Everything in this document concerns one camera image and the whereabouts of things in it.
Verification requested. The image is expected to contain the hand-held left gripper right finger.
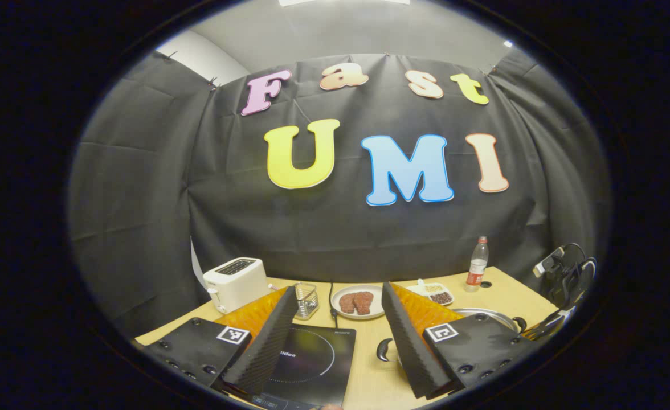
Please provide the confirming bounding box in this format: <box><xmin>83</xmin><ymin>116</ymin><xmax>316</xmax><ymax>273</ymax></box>
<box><xmin>381</xmin><ymin>281</ymin><xmax>541</xmax><ymax>400</ymax></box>

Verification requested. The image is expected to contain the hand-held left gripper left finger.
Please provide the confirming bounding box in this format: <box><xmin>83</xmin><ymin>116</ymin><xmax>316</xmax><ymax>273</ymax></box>
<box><xmin>141</xmin><ymin>285</ymin><xmax>300</xmax><ymax>397</ymax></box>

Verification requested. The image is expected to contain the black induction cooktop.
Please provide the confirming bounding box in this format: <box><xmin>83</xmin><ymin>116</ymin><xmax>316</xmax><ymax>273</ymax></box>
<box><xmin>238</xmin><ymin>323</ymin><xmax>357</xmax><ymax>409</ymax></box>

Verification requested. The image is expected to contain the stainless steel pot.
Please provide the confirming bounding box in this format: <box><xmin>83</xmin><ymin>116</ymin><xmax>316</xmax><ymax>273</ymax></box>
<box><xmin>376</xmin><ymin>307</ymin><xmax>528</xmax><ymax>365</ymax></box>

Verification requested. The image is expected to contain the white oval plate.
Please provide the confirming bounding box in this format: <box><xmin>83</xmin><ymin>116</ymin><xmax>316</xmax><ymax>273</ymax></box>
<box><xmin>331</xmin><ymin>284</ymin><xmax>385</xmax><ymax>320</ymax></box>

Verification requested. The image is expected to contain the white divided bean dish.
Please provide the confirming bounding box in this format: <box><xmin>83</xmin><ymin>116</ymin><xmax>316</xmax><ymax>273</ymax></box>
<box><xmin>406</xmin><ymin>279</ymin><xmax>455</xmax><ymax>307</ymax></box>

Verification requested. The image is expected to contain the white toaster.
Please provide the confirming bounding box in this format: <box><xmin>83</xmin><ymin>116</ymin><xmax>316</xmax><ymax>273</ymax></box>
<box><xmin>202</xmin><ymin>257</ymin><xmax>276</xmax><ymax>315</ymax></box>

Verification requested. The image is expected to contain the red label water bottle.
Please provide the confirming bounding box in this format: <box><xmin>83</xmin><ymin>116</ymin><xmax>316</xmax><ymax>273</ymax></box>
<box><xmin>464</xmin><ymin>236</ymin><xmax>490</xmax><ymax>293</ymax></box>

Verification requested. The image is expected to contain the black backdrop cloth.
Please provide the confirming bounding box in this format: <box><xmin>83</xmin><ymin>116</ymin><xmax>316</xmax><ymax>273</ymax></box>
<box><xmin>67</xmin><ymin>48</ymin><xmax>612</xmax><ymax>337</ymax></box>

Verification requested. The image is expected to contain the ceiling light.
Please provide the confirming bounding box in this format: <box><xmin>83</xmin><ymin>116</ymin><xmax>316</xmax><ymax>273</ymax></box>
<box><xmin>278</xmin><ymin>0</ymin><xmax>411</xmax><ymax>6</ymax></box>

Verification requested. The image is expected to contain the wire mesh basket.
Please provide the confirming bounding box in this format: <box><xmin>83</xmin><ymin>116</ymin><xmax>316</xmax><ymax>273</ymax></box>
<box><xmin>294</xmin><ymin>282</ymin><xmax>320</xmax><ymax>321</ymax></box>

